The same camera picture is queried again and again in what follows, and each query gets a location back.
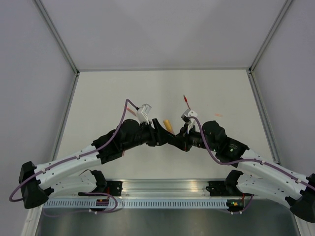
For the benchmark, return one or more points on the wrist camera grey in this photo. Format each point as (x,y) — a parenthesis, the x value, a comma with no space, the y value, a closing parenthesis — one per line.
(142,113)
(187,118)

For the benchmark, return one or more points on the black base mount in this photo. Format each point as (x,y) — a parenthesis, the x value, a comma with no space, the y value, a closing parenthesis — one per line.
(220,188)
(114,188)

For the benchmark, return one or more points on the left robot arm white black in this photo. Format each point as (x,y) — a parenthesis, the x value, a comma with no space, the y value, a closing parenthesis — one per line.
(37,180)

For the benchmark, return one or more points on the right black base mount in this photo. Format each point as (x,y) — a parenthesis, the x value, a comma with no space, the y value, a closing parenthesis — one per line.
(220,188)

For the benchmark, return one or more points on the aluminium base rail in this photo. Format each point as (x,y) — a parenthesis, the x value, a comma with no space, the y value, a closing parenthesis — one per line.
(84,185)

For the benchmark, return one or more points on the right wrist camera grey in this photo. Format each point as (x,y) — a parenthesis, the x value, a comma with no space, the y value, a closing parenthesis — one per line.
(187,118)

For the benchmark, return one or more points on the white slotted cable duct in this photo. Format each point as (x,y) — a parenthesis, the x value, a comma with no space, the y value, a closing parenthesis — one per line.
(137,203)

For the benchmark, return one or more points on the aluminium frame post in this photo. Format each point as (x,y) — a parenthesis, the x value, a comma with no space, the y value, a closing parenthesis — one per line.
(55,34)
(274,27)

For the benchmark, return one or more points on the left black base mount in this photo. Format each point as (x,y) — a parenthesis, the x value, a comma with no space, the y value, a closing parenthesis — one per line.
(114,188)

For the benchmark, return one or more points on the aluminium frame left post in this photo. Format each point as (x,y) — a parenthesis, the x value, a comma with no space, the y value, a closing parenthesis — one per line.
(55,34)

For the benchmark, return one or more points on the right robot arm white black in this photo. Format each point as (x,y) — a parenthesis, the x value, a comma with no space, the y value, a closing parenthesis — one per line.
(252,174)

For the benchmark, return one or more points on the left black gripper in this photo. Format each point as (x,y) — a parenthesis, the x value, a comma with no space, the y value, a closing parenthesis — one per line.
(159,136)

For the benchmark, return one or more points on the aluminium frame right post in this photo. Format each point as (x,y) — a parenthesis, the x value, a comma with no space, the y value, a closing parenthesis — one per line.
(274,27)

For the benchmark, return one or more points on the slim orange-tip pen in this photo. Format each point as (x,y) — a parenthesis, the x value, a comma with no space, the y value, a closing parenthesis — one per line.
(131,111)

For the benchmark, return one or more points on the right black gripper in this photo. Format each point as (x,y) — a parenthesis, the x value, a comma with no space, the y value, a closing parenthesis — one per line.
(182,140)

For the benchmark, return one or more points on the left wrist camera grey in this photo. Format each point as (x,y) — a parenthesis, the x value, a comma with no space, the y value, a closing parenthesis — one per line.
(142,113)

